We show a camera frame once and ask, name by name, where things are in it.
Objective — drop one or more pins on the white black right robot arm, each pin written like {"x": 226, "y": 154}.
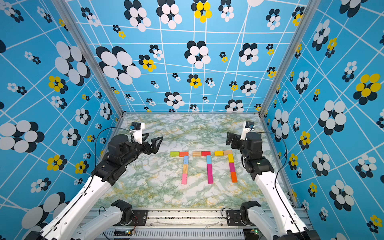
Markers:
{"x": 286, "y": 224}

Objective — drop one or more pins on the yellow block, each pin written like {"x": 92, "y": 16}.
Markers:
{"x": 219, "y": 153}
{"x": 231, "y": 158}

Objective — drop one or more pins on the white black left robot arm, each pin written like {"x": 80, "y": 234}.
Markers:
{"x": 122, "y": 151}

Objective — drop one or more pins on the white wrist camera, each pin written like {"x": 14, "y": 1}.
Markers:
{"x": 248, "y": 127}
{"x": 137, "y": 130}

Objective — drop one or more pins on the pink block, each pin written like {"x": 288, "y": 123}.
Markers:
{"x": 184, "y": 179}

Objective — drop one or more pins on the red block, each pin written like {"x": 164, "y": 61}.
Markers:
{"x": 206, "y": 153}

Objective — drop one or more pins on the green block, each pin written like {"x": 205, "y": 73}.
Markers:
{"x": 174, "y": 154}

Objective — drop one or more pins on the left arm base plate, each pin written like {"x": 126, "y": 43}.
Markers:
{"x": 134, "y": 218}

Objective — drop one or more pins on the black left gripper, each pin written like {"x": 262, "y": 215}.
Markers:
{"x": 155, "y": 147}

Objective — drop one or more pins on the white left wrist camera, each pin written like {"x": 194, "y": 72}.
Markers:
{"x": 137, "y": 130}

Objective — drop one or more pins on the aluminium frame post right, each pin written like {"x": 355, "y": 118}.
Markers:
{"x": 310, "y": 11}

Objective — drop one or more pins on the orange block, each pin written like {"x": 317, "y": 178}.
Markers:
{"x": 234, "y": 177}

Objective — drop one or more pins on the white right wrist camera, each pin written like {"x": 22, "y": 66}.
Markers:
{"x": 248, "y": 127}

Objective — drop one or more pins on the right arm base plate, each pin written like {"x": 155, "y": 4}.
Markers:
{"x": 234, "y": 218}

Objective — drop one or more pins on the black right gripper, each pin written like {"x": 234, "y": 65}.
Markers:
{"x": 231, "y": 136}

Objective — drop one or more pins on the aluminium frame post left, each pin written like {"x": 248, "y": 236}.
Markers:
{"x": 81, "y": 42}

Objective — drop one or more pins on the magenta block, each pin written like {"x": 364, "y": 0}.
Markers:
{"x": 210, "y": 179}
{"x": 209, "y": 169}
{"x": 232, "y": 167}

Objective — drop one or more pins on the aluminium frame post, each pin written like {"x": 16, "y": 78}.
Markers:
{"x": 81, "y": 42}
{"x": 310, "y": 11}

